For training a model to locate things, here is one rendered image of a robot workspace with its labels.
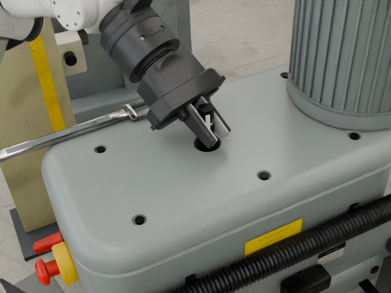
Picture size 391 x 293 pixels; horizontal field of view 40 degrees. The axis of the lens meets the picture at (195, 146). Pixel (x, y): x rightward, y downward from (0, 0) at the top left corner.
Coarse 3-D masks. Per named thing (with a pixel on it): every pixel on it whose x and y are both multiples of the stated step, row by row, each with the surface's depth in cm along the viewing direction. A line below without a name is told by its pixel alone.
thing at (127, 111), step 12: (132, 108) 80; (96, 120) 78; (108, 120) 78; (120, 120) 78; (132, 120) 78; (60, 132) 76; (72, 132) 76; (84, 132) 76; (24, 144) 74; (36, 144) 74; (48, 144) 75; (0, 156) 73; (12, 156) 73
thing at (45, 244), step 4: (48, 236) 86; (52, 236) 86; (56, 236) 86; (60, 236) 86; (40, 240) 86; (44, 240) 86; (48, 240) 86; (52, 240) 86; (56, 240) 86; (60, 240) 86; (36, 244) 85; (40, 244) 85; (44, 244) 85; (48, 244) 85; (52, 244) 86; (36, 248) 85; (40, 248) 85; (44, 248) 85; (48, 248) 86; (40, 252) 85
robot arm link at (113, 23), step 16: (64, 0) 71; (80, 0) 69; (96, 0) 71; (112, 0) 71; (128, 0) 69; (144, 0) 70; (64, 16) 72; (80, 16) 70; (96, 16) 72; (112, 16) 71; (128, 16) 70; (144, 16) 71; (96, 32) 75; (112, 32) 70; (112, 48) 71
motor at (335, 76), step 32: (320, 0) 66; (352, 0) 63; (384, 0) 62; (320, 32) 69; (352, 32) 66; (384, 32) 64; (320, 64) 71; (352, 64) 69; (384, 64) 68; (320, 96) 74; (352, 96) 72; (384, 96) 70; (352, 128) 74; (384, 128) 75
